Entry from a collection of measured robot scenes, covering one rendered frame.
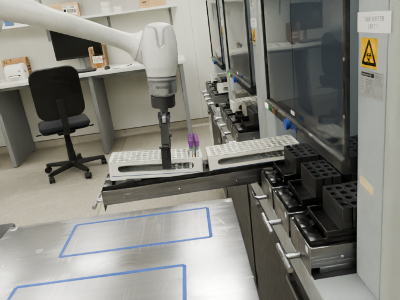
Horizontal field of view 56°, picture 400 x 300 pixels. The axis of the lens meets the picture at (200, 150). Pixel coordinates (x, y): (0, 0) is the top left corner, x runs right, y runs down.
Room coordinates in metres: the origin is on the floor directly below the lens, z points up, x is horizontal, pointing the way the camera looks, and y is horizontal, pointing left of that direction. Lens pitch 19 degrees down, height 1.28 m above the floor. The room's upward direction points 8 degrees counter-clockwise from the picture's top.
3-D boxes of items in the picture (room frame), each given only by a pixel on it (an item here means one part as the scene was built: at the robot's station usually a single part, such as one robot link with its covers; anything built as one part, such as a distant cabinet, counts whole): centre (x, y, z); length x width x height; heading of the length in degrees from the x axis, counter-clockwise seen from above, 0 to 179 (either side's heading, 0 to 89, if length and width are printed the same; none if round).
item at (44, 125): (3.59, 1.24, 0.52); 0.64 x 0.60 x 1.05; 22
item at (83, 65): (4.44, 1.19, 1.13); 0.54 x 0.18 x 0.46; 86
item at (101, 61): (4.50, 1.00, 1.02); 0.22 x 0.17 x 0.24; 2
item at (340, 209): (0.73, -0.28, 0.85); 0.12 x 0.02 x 0.06; 1
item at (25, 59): (4.51, 1.95, 1.01); 0.26 x 0.13 x 0.22; 92
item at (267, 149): (1.19, -0.17, 0.83); 0.30 x 0.10 x 0.06; 92
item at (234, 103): (1.90, -0.34, 0.83); 0.30 x 0.10 x 0.06; 92
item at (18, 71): (4.29, 1.88, 0.99); 0.29 x 0.20 x 0.17; 10
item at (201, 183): (1.18, 0.01, 0.78); 0.73 x 0.14 x 0.09; 92
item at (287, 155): (1.04, -0.27, 0.85); 0.12 x 0.02 x 0.06; 3
